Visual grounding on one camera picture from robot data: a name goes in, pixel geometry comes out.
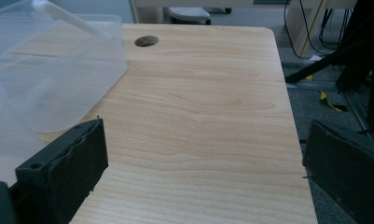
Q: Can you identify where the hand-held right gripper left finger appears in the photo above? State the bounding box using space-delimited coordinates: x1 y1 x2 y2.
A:
7 118 109 224

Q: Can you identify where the clear plastic storage box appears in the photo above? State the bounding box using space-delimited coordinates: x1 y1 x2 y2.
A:
0 0 129 188

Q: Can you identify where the black cable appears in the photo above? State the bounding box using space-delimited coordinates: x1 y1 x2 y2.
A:
283 0 332 60

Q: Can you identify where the yellow tape strip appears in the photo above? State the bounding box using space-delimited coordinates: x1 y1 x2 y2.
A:
318 91 348 114

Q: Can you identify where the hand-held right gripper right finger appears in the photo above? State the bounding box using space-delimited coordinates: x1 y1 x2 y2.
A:
301 119 374 224

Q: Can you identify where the grey office chair base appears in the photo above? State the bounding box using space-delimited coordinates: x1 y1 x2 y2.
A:
167 7 212 26

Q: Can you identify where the black metal stand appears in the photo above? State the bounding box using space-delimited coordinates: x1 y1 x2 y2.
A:
284 0 374 143

